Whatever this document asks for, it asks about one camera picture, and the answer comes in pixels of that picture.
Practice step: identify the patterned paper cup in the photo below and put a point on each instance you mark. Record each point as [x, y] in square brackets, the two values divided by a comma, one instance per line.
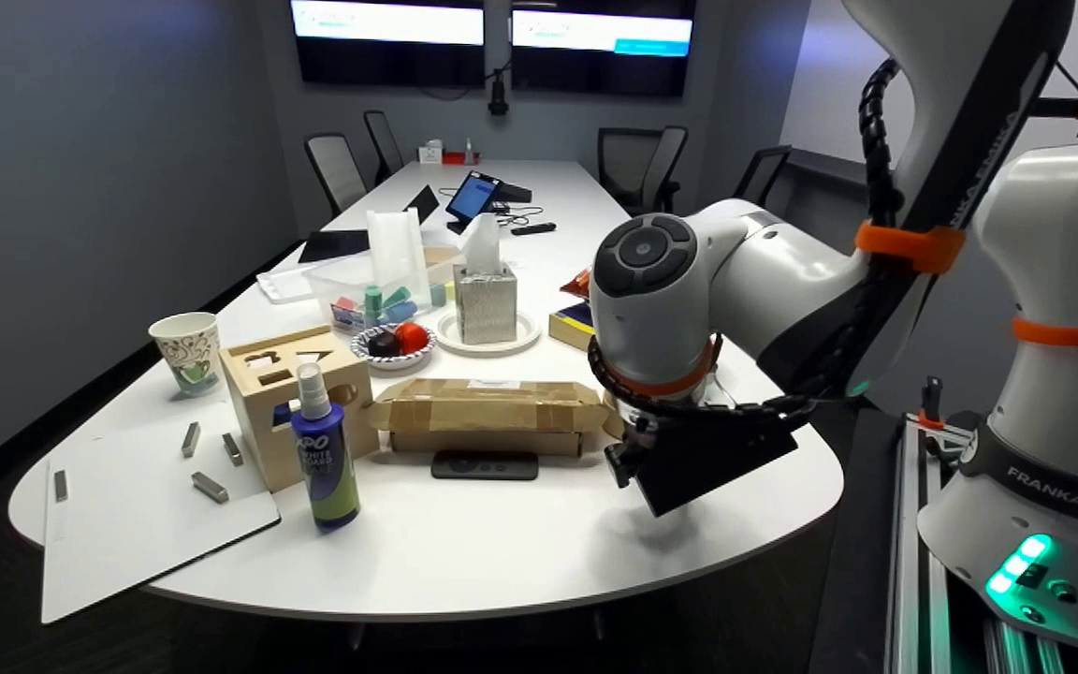
[190, 348]

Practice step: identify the wall monitor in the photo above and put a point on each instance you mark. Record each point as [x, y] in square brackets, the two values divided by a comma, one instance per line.
[388, 31]
[602, 40]

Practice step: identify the white tissue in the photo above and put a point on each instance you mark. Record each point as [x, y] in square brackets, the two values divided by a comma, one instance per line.
[481, 245]

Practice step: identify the small black block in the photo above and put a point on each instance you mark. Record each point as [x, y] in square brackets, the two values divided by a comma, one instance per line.
[382, 343]

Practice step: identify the white round plate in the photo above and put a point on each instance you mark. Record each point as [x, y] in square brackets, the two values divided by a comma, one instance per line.
[527, 339]

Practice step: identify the small bowl red contents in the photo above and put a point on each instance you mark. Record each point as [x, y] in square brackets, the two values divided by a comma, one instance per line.
[390, 361]

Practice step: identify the tablet with blue screen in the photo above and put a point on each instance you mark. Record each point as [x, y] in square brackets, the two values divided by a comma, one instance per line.
[472, 197]

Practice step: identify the black conference camera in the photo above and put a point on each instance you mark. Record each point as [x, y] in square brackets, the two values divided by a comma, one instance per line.
[501, 94]

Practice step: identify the wooden shape sorter box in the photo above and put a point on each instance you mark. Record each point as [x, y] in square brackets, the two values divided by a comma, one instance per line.
[272, 424]

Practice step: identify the red chips bag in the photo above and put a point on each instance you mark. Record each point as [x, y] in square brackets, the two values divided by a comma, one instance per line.
[577, 283]

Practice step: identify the black office chair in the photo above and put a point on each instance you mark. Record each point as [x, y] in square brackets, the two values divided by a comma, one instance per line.
[642, 167]
[382, 140]
[340, 169]

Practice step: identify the green marker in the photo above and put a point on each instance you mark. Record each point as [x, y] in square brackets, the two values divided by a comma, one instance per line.
[374, 305]

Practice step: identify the white paper sheet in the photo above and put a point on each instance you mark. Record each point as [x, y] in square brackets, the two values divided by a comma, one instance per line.
[281, 287]

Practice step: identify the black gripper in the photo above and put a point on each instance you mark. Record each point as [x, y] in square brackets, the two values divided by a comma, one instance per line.
[713, 452]

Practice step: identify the grey tissue box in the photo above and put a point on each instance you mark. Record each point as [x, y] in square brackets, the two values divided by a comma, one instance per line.
[488, 305]

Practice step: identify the black remote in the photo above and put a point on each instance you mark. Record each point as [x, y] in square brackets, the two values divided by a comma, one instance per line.
[486, 467]
[532, 228]

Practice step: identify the white board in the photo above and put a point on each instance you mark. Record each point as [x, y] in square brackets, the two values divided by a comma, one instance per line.
[130, 537]

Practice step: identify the aluminium frame rail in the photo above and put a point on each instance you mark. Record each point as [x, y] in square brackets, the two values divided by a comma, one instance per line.
[908, 548]

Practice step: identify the small spray bottle blue label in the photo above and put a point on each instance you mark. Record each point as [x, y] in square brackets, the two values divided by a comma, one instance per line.
[324, 474]

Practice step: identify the small red block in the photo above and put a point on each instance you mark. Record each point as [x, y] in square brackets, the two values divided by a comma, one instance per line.
[412, 339]

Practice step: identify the beige water bottle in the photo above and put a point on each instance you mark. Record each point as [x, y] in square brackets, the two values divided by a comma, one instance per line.
[488, 418]

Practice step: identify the black folding stand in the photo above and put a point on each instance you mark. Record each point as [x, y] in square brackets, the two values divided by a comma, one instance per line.
[426, 206]

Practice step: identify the white box red print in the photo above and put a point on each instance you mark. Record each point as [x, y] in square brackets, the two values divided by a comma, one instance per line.
[447, 150]

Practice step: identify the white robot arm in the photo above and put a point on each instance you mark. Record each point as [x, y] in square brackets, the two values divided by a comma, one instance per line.
[750, 273]

